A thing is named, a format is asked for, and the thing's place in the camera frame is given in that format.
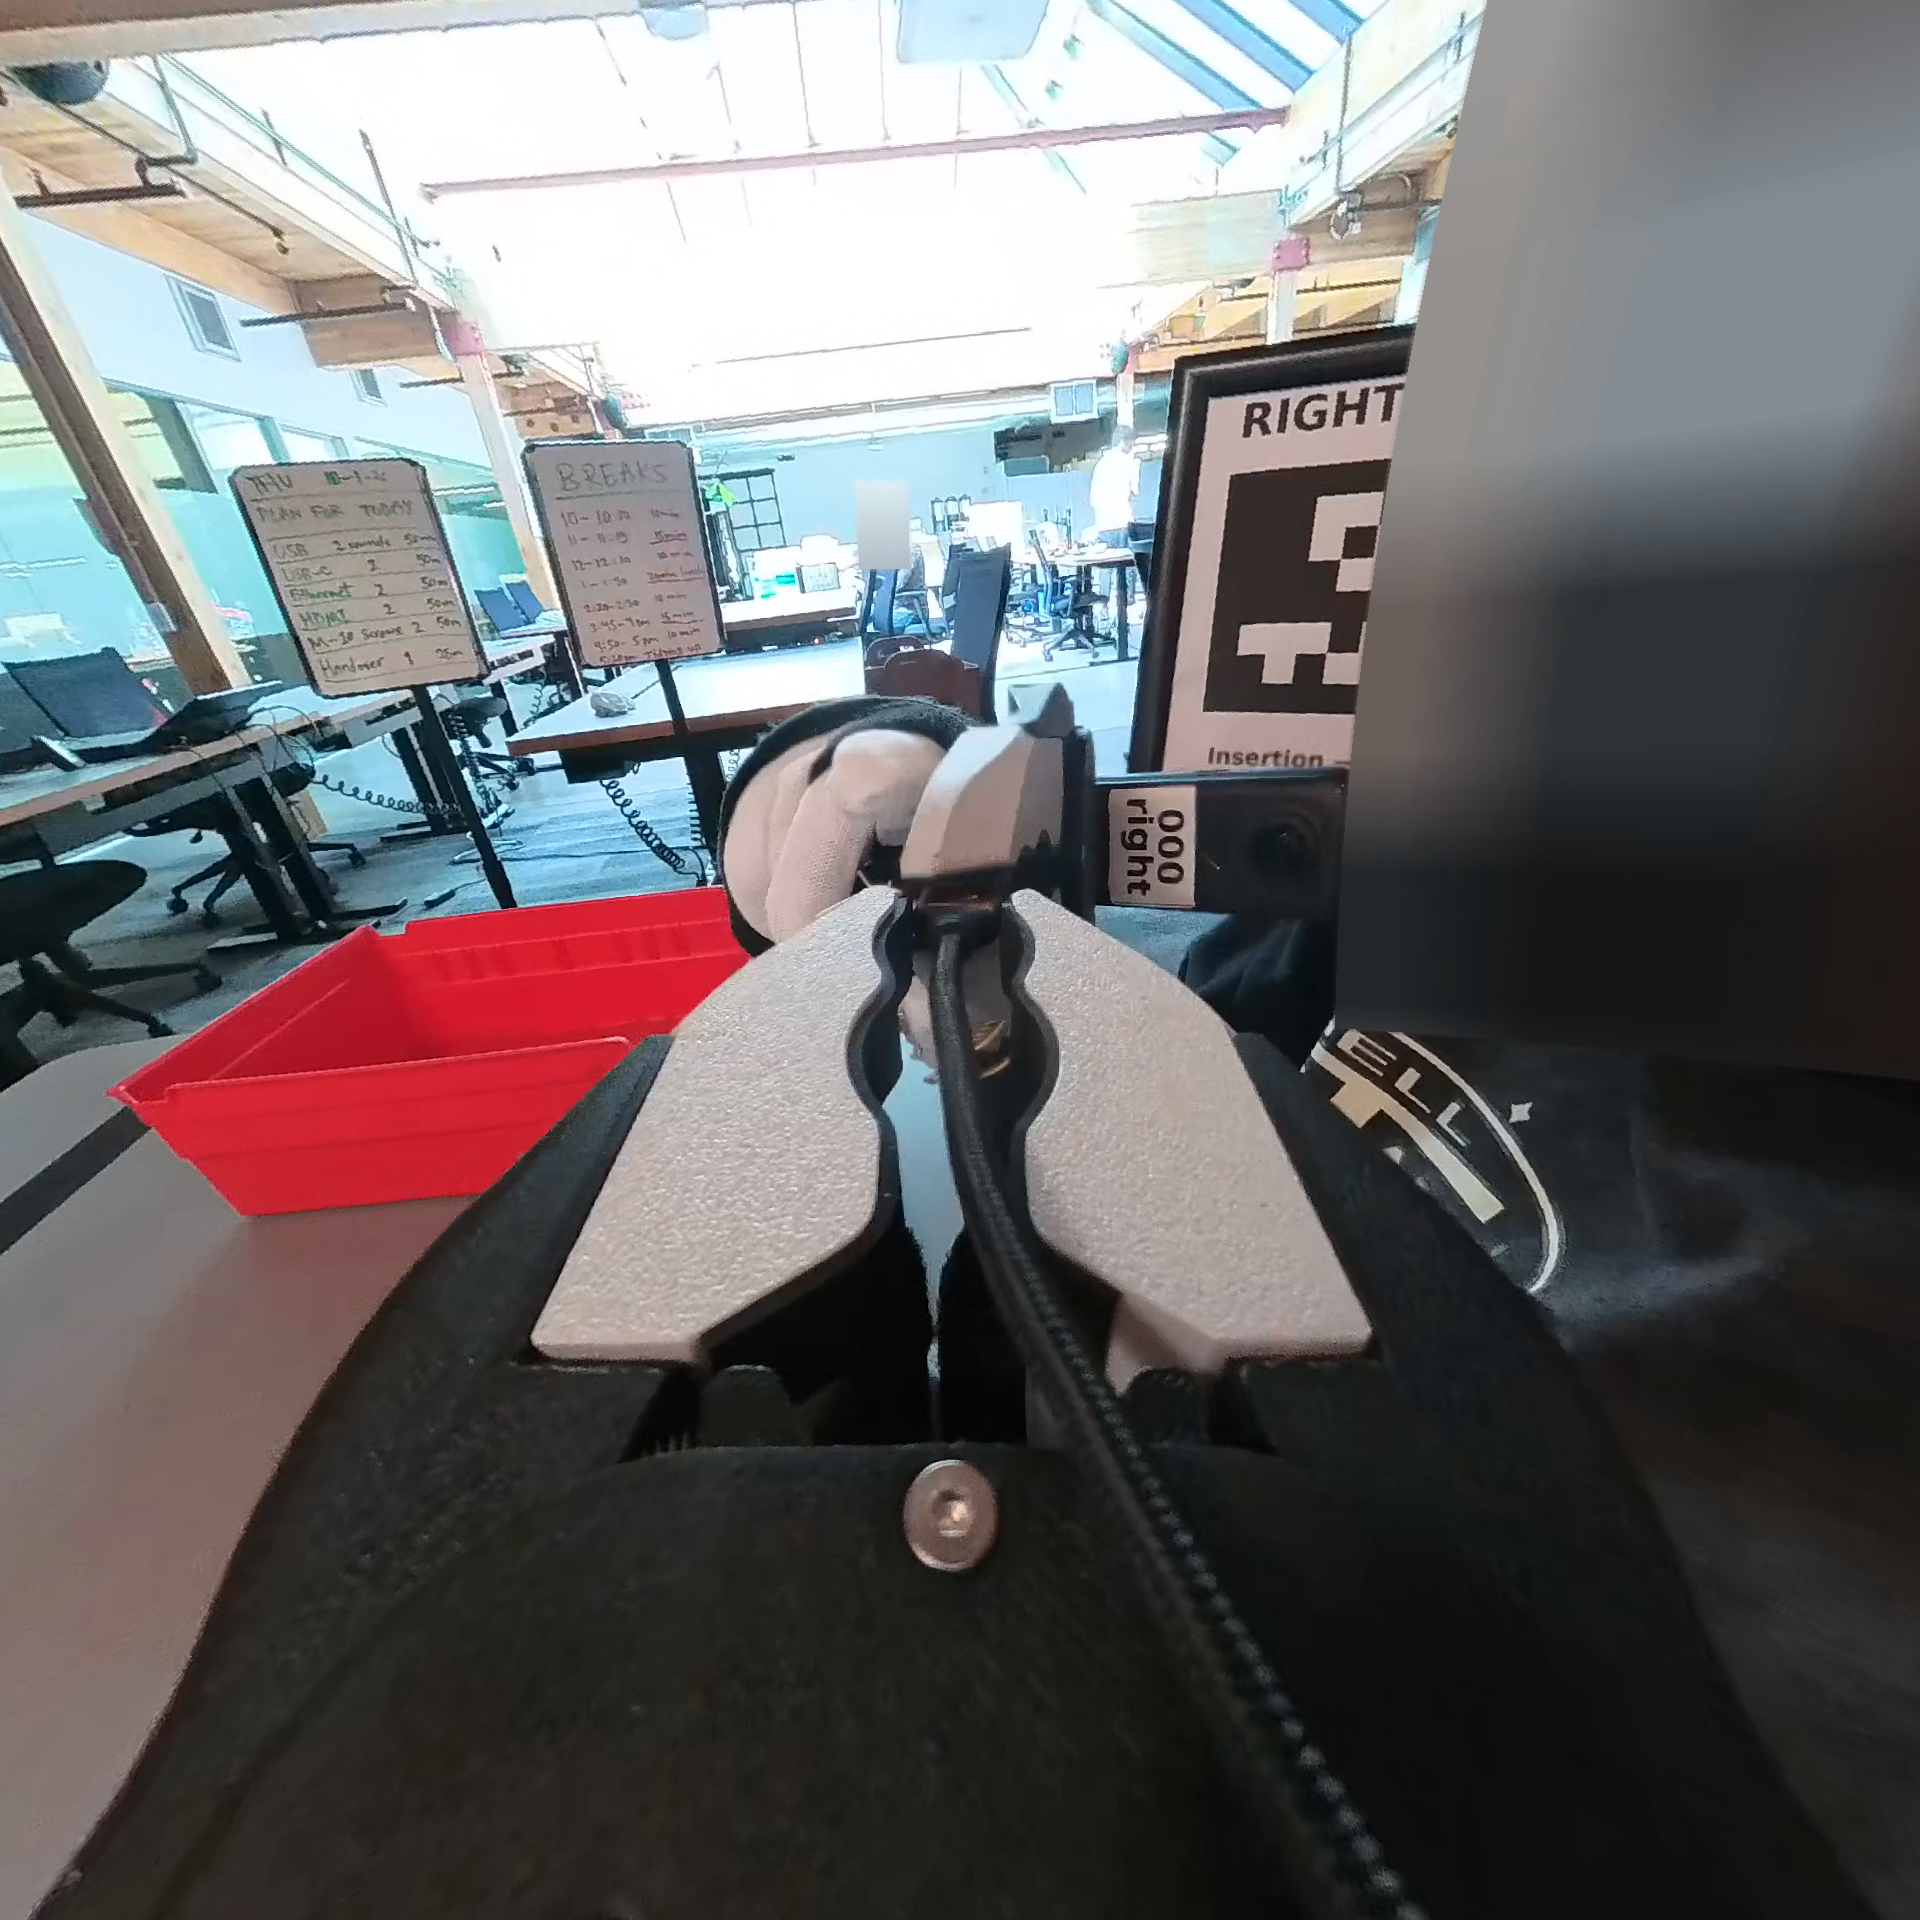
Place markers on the person's black printed shirt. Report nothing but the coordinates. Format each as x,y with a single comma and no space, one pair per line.
1725,1275

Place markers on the white ceiling projector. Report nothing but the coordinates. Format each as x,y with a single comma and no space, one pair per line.
974,31

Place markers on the black ceiling dome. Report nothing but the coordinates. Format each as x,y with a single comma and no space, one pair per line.
73,82

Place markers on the black office chair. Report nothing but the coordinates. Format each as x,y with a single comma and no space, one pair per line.
75,914
979,615
262,811

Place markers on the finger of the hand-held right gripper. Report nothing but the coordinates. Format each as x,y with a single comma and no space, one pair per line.
983,803
1047,713

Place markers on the person's right hand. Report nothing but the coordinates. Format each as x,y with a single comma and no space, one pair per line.
825,825

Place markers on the black framed tag sign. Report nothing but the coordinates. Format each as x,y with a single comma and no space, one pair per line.
1291,451

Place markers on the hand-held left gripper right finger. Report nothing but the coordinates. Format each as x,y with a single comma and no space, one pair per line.
1184,1171

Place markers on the person's right forearm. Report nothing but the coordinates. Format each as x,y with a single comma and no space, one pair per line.
1261,975

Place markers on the handwritten whiteboard on stand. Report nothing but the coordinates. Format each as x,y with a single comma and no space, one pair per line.
614,554
360,579

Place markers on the wooden office desk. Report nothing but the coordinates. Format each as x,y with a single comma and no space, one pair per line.
151,780
705,705

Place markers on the black hanging monitor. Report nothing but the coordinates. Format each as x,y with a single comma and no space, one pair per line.
1050,446

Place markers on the red plastic bin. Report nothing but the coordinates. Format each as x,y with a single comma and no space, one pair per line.
375,1140

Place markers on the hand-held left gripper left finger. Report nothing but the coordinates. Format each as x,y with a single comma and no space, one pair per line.
720,1171

